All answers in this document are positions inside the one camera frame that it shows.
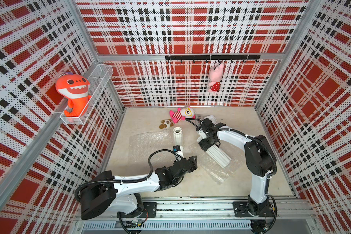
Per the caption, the large white ribbed vase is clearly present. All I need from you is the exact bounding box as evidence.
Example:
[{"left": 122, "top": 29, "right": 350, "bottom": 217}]
[{"left": 206, "top": 145, "right": 232, "bottom": 168}]

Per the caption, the bubble wrap sheet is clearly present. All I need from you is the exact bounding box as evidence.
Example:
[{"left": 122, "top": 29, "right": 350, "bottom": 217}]
[
  {"left": 128, "top": 130, "right": 175, "bottom": 171},
  {"left": 185, "top": 143, "right": 245, "bottom": 184}
]

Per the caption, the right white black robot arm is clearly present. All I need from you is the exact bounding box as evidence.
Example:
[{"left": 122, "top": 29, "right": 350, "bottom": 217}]
[{"left": 196, "top": 116, "right": 277, "bottom": 217}]

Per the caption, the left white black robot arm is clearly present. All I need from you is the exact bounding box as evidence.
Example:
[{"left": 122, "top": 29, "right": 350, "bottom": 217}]
[{"left": 75, "top": 149, "right": 198, "bottom": 220}]

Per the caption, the white square clock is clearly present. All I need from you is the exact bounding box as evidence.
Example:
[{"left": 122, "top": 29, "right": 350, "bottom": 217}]
[{"left": 205, "top": 115, "right": 218, "bottom": 124}]

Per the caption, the pink striped owl plush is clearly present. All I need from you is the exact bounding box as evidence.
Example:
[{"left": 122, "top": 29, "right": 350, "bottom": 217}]
[{"left": 169, "top": 106, "right": 196, "bottom": 124}]

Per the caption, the small white ribbed vase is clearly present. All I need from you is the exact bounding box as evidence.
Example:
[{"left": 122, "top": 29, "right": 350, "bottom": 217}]
[{"left": 173, "top": 127, "right": 183, "bottom": 146}]

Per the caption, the brown white dog plush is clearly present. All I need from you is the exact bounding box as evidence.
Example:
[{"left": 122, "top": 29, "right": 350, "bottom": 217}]
[{"left": 159, "top": 119, "right": 174, "bottom": 129}]

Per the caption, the pink pig plush toy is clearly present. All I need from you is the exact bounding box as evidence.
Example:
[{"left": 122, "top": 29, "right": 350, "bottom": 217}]
[{"left": 208, "top": 62, "right": 224, "bottom": 93}]

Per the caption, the orange shark plush toy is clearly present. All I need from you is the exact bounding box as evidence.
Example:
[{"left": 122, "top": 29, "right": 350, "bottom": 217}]
[{"left": 56, "top": 72, "right": 92, "bottom": 117}]

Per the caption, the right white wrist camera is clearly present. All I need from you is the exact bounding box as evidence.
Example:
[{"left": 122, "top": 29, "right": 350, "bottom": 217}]
[{"left": 197, "top": 129, "right": 207, "bottom": 143}]

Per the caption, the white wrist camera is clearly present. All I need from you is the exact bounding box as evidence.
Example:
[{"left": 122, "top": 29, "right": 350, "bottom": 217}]
[
  {"left": 197, "top": 129, "right": 207, "bottom": 143},
  {"left": 173, "top": 145, "right": 184, "bottom": 159}
]

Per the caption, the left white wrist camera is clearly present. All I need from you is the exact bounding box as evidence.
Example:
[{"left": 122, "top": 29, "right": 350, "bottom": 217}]
[{"left": 173, "top": 145, "right": 184, "bottom": 159}]

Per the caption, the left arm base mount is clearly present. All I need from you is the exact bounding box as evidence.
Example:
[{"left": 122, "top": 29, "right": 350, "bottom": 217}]
[{"left": 121, "top": 202, "right": 157, "bottom": 218}]

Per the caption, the aluminium front rail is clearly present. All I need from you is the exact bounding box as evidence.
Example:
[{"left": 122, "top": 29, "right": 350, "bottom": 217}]
[{"left": 75, "top": 196, "right": 314, "bottom": 218}]

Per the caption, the black wall hook rail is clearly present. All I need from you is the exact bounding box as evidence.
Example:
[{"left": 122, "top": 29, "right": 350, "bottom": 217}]
[{"left": 165, "top": 54, "right": 261, "bottom": 62}]

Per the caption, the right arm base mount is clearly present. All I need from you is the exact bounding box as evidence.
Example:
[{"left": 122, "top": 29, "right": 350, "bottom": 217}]
[{"left": 233, "top": 201, "right": 275, "bottom": 218}]

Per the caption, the clear acrylic wall shelf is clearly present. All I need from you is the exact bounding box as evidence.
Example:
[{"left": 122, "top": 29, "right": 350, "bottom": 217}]
[{"left": 56, "top": 64, "right": 115, "bottom": 125}]

